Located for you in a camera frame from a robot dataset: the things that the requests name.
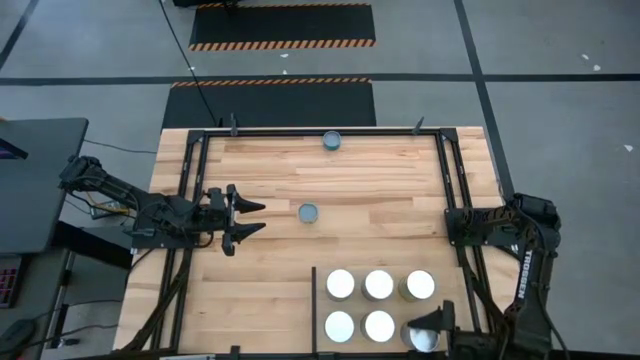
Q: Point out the black power brick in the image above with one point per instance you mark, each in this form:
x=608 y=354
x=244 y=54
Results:
x=107 y=214

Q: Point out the black aluminium table frame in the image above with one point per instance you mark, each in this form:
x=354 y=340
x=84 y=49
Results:
x=280 y=133

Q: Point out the black oval object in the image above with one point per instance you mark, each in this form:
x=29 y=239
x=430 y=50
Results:
x=15 y=336

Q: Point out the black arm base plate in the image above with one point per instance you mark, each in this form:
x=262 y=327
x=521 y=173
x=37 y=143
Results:
x=452 y=239
x=150 y=241

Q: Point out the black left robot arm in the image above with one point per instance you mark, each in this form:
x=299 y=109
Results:
x=115 y=190

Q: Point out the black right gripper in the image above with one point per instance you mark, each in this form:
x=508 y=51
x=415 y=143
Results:
x=470 y=347

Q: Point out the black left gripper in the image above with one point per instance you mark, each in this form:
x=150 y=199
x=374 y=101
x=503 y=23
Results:
x=217 y=212

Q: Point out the backlit keyboard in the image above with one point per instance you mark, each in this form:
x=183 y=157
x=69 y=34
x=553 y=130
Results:
x=9 y=282

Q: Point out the small teal can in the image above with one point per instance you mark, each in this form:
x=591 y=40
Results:
x=332 y=140

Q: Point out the grey desk leg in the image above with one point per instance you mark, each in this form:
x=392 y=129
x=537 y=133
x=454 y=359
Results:
x=62 y=300

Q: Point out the cherries labelled tall can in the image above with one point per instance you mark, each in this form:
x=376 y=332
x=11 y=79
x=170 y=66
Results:
x=339 y=326

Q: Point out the tall labelled food can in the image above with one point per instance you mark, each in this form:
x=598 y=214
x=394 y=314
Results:
x=340 y=284
x=378 y=325
x=420 y=285
x=422 y=341

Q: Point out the silver bracket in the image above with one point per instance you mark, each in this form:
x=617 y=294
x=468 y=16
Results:
x=187 y=357

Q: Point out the black hazard-striped floor mat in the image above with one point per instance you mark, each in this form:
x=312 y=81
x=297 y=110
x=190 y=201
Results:
x=280 y=25
x=275 y=105

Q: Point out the black desk foot bar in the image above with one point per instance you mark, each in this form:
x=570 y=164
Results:
x=95 y=246

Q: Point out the dark laptop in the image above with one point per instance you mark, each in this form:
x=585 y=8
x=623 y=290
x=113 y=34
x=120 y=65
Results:
x=11 y=150

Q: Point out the dark grey desk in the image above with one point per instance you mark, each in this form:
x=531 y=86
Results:
x=45 y=225

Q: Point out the black clamp lever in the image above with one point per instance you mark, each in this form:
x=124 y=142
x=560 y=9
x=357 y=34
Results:
x=417 y=127
x=233 y=127
x=235 y=352

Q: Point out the tomatoes labelled tall can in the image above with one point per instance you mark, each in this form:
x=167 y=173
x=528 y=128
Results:
x=378 y=284

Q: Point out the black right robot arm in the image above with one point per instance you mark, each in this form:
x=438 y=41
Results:
x=527 y=280

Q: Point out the short corn labelled can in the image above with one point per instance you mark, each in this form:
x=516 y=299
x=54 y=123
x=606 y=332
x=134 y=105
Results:
x=308 y=213

